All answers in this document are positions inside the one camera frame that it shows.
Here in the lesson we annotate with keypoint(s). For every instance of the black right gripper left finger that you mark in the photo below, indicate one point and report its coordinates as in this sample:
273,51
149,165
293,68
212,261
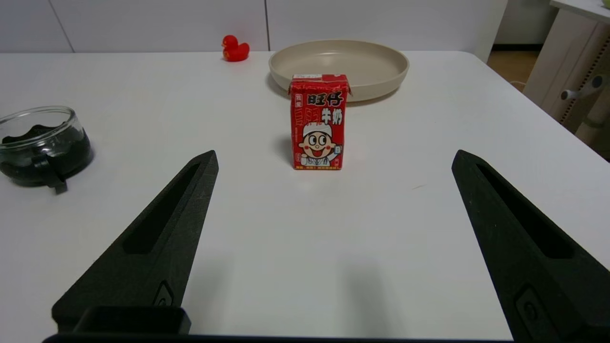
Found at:
157,247

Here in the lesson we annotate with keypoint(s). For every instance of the red milk carton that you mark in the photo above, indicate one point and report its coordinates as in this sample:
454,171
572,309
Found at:
318,128

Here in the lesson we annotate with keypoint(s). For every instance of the beige round plate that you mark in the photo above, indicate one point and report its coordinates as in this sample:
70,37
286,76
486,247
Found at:
367,62

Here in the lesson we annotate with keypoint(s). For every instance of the red rubber duck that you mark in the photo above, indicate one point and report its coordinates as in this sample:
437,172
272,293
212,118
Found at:
233,51

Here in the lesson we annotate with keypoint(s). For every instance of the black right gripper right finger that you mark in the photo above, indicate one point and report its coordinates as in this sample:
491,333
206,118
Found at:
524,247

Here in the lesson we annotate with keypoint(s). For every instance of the white side desk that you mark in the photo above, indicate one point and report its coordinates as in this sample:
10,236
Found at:
562,52

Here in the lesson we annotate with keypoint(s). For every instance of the glass cup black holder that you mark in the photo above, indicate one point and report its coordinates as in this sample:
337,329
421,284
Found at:
43,152

